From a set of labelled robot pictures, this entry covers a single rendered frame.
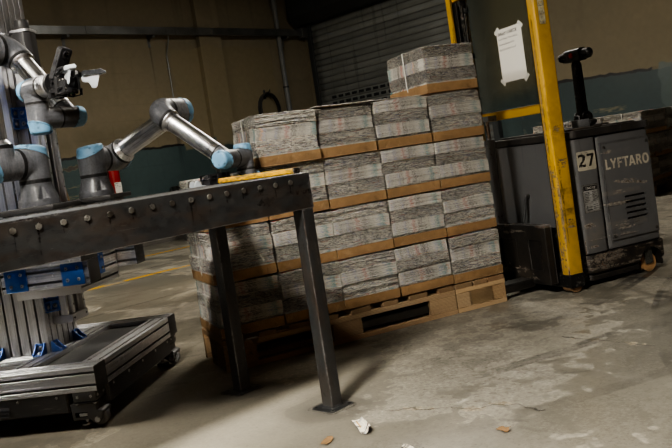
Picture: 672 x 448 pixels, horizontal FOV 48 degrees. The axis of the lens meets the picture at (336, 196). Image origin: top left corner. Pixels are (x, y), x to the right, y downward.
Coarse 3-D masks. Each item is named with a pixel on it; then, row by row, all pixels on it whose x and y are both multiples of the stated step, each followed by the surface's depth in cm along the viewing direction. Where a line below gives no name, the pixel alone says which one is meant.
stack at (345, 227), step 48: (336, 192) 343; (432, 192) 362; (192, 240) 342; (240, 240) 324; (288, 240) 332; (336, 240) 342; (432, 240) 364; (240, 288) 325; (288, 288) 333; (336, 288) 342; (384, 288) 352; (288, 336) 369; (336, 336) 341
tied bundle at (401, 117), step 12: (420, 96) 360; (372, 108) 352; (384, 108) 352; (396, 108) 355; (408, 108) 357; (420, 108) 360; (372, 120) 353; (384, 120) 353; (396, 120) 355; (408, 120) 358; (420, 120) 359; (384, 132) 352; (396, 132) 355; (408, 132) 357; (420, 132) 360; (420, 144) 362
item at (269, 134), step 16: (288, 112) 331; (304, 112) 333; (256, 128) 326; (272, 128) 328; (288, 128) 331; (304, 128) 334; (256, 144) 326; (272, 144) 328; (288, 144) 331; (304, 144) 334
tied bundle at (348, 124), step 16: (320, 112) 340; (336, 112) 343; (352, 112) 346; (368, 112) 349; (320, 128) 340; (336, 128) 343; (352, 128) 346; (368, 128) 349; (320, 144) 340; (336, 144) 343
